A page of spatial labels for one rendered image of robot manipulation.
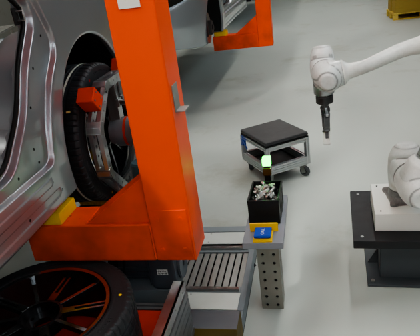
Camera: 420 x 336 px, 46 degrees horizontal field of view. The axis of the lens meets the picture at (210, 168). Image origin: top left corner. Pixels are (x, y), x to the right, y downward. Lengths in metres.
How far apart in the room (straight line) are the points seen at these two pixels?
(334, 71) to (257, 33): 3.87
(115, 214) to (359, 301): 1.23
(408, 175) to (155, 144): 1.07
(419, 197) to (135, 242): 1.15
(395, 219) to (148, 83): 1.32
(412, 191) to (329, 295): 0.68
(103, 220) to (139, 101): 0.52
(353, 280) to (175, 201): 1.16
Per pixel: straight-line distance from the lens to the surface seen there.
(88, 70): 2.30
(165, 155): 1.72
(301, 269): 2.69
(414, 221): 2.43
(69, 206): 2.08
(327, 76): 1.98
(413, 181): 2.20
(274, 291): 2.40
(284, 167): 3.54
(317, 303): 2.48
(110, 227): 1.93
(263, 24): 5.80
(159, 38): 1.61
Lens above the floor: 1.57
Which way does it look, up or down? 23 degrees down
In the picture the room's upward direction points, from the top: 8 degrees counter-clockwise
